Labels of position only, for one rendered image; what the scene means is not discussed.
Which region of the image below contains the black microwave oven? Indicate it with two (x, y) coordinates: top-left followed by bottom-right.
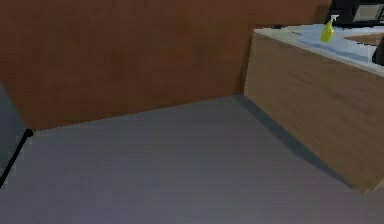
(326, 0), (384, 29)

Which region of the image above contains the black rounded appliance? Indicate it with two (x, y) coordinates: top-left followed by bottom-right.
(371, 37), (384, 67)

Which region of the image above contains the yellow spray bottle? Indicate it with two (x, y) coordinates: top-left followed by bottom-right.
(320, 14), (340, 43)

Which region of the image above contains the wooden kitchen counter cabinet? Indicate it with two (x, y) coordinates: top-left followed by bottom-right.
(242, 23), (384, 194)

